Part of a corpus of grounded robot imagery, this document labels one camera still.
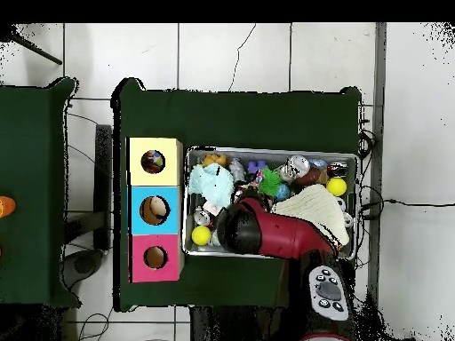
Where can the colourful polka dot cloth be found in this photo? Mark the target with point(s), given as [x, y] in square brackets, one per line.
[153, 161]
[256, 177]

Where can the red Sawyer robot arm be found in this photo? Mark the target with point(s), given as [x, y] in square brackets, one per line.
[284, 234]

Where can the shallow clear mesh bin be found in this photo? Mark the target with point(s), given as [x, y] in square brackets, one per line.
[273, 153]

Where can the wooden box with three holes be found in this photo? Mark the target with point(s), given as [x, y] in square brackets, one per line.
[170, 177]

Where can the mint green muslin cloth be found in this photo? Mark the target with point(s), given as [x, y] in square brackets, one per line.
[211, 184]

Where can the silver toy robot figure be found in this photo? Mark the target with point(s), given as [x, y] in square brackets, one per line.
[237, 169]

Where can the purple plastic toy block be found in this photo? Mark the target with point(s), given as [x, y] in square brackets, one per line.
[256, 165]

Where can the green spiky rubber ball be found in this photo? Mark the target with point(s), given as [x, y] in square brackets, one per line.
[270, 181]

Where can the yellow tennis ball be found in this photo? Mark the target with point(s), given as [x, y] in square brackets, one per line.
[201, 235]

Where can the blue globe ball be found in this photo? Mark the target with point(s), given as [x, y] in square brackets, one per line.
[282, 191]

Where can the silver metal can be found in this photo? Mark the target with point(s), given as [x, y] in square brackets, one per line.
[296, 167]

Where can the cream muslin cloth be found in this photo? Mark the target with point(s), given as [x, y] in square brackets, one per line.
[316, 204]

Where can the yellow smiley ball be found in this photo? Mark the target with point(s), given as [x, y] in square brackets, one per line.
[336, 187]

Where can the black stand bar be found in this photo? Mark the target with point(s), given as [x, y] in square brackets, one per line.
[103, 177]

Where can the dark green neighbour table cloth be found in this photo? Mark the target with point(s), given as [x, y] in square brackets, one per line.
[32, 142]

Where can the orange toy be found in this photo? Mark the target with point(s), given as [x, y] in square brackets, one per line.
[6, 206]

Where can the black tripod leg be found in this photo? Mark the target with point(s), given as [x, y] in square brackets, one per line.
[39, 53]

